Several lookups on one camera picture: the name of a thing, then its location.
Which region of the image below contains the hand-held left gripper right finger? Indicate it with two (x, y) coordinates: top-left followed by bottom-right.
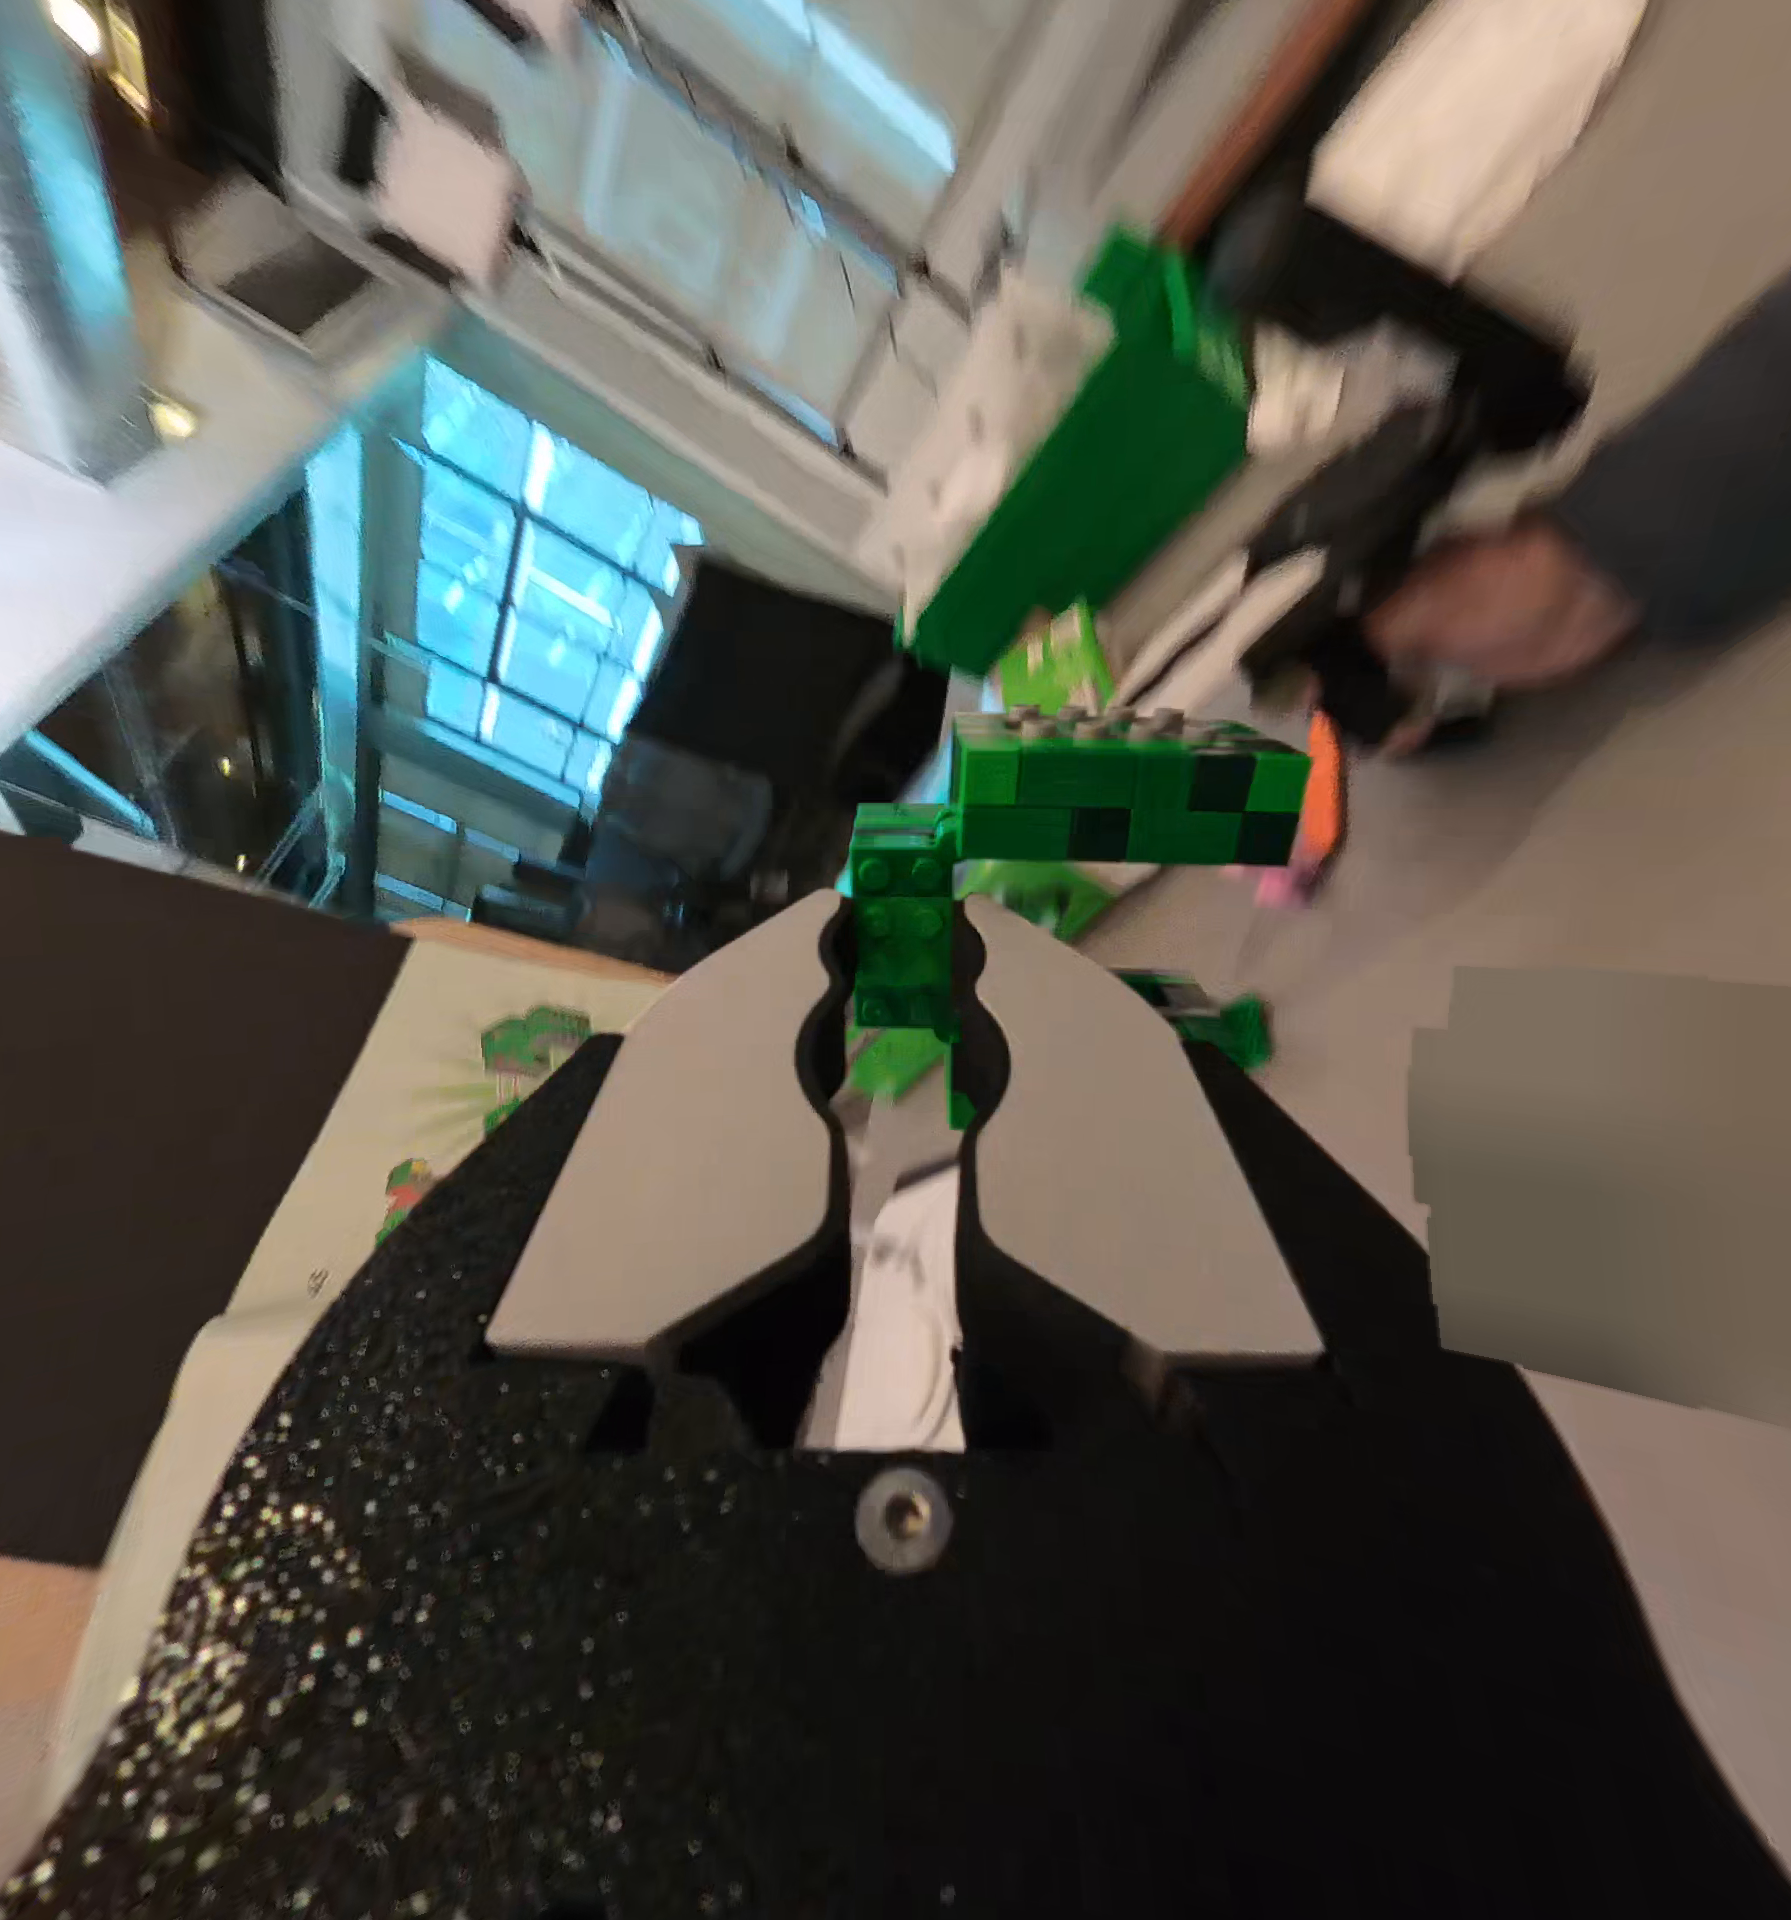
(960, 894), (1326, 1367)

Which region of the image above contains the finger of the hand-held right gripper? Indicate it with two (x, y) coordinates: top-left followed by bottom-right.
(1121, 542), (1334, 681)
(1253, 331), (1453, 465)

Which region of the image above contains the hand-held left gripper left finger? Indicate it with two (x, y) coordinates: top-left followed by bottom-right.
(482, 884), (854, 1367)

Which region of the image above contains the green grey brick assembly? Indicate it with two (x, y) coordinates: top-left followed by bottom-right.
(886, 224), (1264, 684)
(841, 711), (1316, 1135)

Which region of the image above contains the person's right forearm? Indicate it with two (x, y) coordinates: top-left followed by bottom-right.
(1548, 210), (1791, 647)

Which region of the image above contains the grey desk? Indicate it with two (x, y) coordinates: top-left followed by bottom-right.
(969, 0), (1791, 1920)

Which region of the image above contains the person's right hand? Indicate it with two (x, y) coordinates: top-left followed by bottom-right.
(1360, 522), (1643, 725)

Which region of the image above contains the green brick plate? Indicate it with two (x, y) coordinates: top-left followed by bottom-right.
(1121, 968), (1271, 1070)

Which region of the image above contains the orange brick separator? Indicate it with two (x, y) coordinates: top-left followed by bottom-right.
(1302, 711), (1349, 873)

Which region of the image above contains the open instruction booklet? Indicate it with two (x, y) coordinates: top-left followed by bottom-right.
(84, 933), (678, 1578)

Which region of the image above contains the black flat object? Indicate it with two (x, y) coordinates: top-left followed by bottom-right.
(594, 547), (958, 961)

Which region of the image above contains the black panel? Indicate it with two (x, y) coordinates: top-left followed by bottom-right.
(0, 817), (408, 1569)

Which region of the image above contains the glass wall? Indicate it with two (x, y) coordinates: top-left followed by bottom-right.
(0, 345), (716, 933)

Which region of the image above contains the silver air duct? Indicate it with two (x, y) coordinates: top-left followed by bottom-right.
(0, 0), (146, 482)

